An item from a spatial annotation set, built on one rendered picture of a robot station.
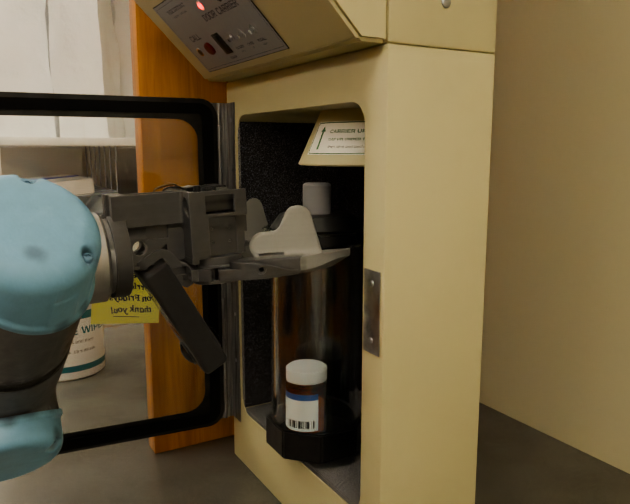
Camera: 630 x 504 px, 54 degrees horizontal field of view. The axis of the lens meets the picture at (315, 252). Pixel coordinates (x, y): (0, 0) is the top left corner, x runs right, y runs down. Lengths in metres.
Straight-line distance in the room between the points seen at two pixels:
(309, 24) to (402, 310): 0.24
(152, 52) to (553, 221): 0.57
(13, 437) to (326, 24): 0.35
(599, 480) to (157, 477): 0.53
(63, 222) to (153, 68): 0.48
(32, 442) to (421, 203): 0.33
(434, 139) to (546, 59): 0.46
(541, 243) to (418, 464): 0.46
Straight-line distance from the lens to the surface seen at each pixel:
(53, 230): 0.34
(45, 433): 0.45
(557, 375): 0.96
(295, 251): 0.56
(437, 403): 0.57
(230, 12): 0.59
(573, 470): 0.88
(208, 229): 0.53
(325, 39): 0.51
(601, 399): 0.93
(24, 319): 0.34
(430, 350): 0.54
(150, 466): 0.85
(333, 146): 0.59
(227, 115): 0.76
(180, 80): 0.81
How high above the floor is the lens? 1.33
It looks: 9 degrees down
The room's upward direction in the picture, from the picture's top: straight up
